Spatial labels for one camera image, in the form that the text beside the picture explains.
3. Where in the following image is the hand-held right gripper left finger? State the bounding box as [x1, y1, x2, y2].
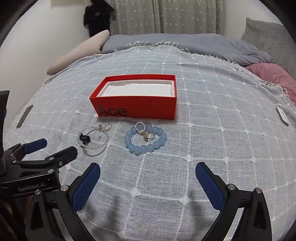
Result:
[24, 162, 101, 241]

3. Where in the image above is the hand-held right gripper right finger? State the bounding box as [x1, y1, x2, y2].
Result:
[195, 162, 273, 241]

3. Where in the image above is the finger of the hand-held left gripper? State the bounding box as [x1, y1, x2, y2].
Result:
[2, 138, 48, 163]
[2, 146, 78, 179]

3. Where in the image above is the black hair clip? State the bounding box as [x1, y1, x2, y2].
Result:
[78, 134, 91, 146]

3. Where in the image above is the white pearl bracelet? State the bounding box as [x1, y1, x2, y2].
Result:
[78, 126, 110, 156]

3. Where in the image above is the blue bead bracelet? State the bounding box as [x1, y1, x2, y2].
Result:
[124, 125, 167, 154]

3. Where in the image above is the red cardboard box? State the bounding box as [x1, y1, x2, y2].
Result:
[89, 75, 178, 120]

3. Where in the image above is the dark flat phone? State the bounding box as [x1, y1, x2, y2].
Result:
[16, 105, 33, 128]

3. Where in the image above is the grey white-grid blanket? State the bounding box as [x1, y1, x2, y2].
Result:
[2, 41, 296, 241]

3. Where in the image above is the beige pillow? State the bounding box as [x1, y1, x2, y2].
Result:
[47, 30, 110, 76]

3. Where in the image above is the pink pillow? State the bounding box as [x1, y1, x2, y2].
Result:
[245, 62, 296, 105]

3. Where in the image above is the black hanging garment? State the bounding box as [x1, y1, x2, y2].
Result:
[83, 0, 115, 38]

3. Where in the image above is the blue-grey duvet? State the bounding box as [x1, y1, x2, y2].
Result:
[100, 33, 272, 67]

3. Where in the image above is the grey pillow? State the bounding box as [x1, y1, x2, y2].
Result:
[240, 17, 296, 75]

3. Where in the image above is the grey star-print curtain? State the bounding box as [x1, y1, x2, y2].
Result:
[105, 0, 226, 36]

